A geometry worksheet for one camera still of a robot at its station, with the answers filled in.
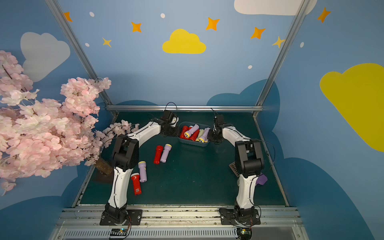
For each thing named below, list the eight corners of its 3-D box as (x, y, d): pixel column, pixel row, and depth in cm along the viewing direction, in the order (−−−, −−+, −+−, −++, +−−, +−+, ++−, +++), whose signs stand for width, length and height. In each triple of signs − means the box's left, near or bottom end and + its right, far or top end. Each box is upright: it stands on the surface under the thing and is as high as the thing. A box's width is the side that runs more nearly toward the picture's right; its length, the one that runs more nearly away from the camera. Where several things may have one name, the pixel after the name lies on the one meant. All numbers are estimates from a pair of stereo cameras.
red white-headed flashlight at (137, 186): (135, 196, 83) (134, 194, 80) (132, 176, 90) (130, 174, 88) (143, 193, 84) (142, 191, 82) (139, 173, 91) (138, 171, 89)
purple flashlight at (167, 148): (159, 162, 96) (159, 159, 93) (165, 145, 104) (165, 143, 101) (166, 163, 95) (165, 161, 93) (171, 146, 103) (171, 144, 101)
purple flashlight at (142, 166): (141, 183, 88) (139, 180, 85) (139, 165, 95) (137, 162, 92) (148, 181, 89) (146, 178, 85) (145, 163, 96) (144, 160, 93)
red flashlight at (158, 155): (154, 164, 95) (153, 162, 93) (157, 148, 103) (156, 145, 101) (160, 164, 95) (159, 162, 93) (163, 148, 103) (162, 145, 101)
